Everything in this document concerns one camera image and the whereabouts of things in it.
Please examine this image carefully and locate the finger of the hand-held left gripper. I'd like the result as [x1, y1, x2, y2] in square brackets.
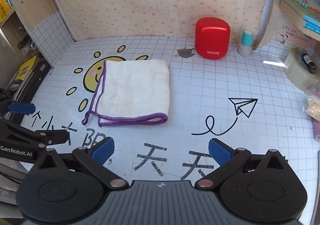
[0, 118, 71, 149]
[0, 100, 36, 116]

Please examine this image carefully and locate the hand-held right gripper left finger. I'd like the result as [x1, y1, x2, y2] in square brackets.
[37, 137, 128, 188]

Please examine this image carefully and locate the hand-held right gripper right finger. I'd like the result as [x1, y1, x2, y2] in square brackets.
[195, 137, 287, 188]

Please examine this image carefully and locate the white towel with purple edge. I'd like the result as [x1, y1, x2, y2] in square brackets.
[82, 59, 171, 127]

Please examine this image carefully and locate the black flat case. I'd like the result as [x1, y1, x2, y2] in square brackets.
[5, 59, 52, 115]

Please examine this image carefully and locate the yellow cover book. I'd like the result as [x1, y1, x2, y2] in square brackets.
[15, 55, 38, 81]

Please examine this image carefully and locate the clear plastic snack bag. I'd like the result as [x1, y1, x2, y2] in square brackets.
[304, 91, 320, 122]

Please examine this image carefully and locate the yellow packaging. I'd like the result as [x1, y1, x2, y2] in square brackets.
[0, 0, 13, 24]

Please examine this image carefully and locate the clear tape roll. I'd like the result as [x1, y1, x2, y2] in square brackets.
[284, 47, 320, 92]

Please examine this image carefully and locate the teal and grey stamp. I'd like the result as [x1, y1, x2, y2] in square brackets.
[237, 30, 255, 56]

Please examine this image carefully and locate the red round speaker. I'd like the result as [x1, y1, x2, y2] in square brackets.
[195, 18, 230, 61]

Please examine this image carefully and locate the small black bottle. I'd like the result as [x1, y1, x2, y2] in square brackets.
[301, 51, 318, 74]

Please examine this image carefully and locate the wooden shelf with books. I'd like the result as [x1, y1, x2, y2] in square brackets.
[255, 0, 320, 51]

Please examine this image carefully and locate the green cover book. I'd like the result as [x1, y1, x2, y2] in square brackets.
[279, 0, 320, 21]

